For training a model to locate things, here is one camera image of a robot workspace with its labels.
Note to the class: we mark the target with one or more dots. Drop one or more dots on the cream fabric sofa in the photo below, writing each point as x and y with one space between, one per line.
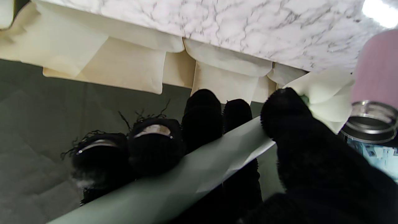
140 39

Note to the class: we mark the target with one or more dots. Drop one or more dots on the small cream throw pillow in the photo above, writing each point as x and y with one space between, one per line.
62 40

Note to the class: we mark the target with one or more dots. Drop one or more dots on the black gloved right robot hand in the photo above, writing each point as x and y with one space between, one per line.
311 171

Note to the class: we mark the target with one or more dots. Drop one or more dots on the cream sofa back cushion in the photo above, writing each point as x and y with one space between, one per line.
124 68
224 84

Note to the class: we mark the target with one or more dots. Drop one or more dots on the pink thermos body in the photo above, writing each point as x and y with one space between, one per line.
379 68

